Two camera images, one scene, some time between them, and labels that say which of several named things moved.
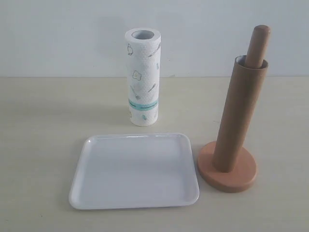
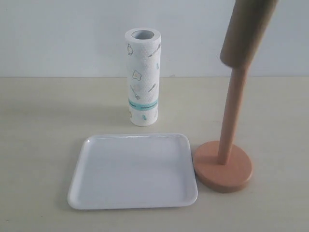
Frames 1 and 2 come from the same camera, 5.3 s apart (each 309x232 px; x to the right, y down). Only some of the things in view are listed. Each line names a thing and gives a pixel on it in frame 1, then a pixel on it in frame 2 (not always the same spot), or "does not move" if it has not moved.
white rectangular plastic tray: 122,171 does not move
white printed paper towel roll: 143,46 does not move
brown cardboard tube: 236,129 -> 248,26
